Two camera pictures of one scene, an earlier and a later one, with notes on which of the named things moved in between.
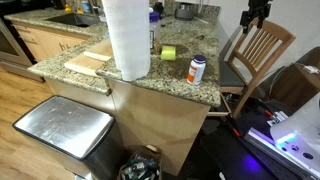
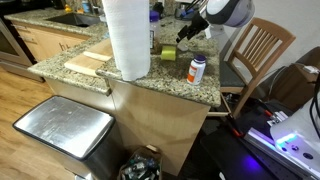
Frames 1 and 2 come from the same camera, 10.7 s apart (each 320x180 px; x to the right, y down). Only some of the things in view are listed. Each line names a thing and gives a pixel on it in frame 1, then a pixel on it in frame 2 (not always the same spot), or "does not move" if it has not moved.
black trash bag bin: x=144 y=163 does not move
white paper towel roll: x=128 y=23 does not move
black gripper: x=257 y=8 -> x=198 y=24
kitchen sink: x=76 y=19 does not move
